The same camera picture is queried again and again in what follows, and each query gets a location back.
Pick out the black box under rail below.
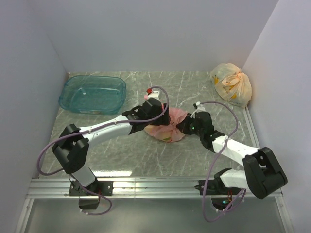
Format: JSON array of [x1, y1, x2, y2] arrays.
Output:
[[78, 199, 100, 210]]

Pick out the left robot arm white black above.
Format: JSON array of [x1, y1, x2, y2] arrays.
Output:
[[52, 98, 170, 195]]

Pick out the aluminium mounting rail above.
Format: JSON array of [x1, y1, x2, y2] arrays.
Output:
[[26, 178, 284, 200]]

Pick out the orange knotted plastic bag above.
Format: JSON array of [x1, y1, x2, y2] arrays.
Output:
[[209, 63, 252, 108]]

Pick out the pink plastic bag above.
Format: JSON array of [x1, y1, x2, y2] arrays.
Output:
[[144, 107, 188, 142]]

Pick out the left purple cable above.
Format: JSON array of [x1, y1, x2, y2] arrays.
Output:
[[37, 86, 170, 177]]

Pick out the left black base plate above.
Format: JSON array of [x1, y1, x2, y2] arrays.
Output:
[[69, 180, 113, 196]]

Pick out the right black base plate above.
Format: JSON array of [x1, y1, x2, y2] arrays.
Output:
[[194, 179, 231, 196]]

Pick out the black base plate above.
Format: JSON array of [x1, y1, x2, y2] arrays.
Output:
[[69, 180, 113, 196], [194, 179, 231, 196]]

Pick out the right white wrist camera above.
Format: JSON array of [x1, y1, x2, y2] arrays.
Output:
[[191, 101, 206, 118]]

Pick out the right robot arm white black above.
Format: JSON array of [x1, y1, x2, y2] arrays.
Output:
[[176, 112, 288, 199]]

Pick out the teal transparent plastic basin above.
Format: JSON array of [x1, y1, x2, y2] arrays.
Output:
[[58, 75, 127, 115]]

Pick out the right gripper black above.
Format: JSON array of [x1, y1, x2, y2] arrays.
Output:
[[176, 113, 204, 138]]

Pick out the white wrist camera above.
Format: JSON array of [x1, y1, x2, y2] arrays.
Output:
[[191, 101, 206, 118], [144, 88, 161, 101]]

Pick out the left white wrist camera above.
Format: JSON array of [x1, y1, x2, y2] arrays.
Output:
[[144, 88, 161, 101]]

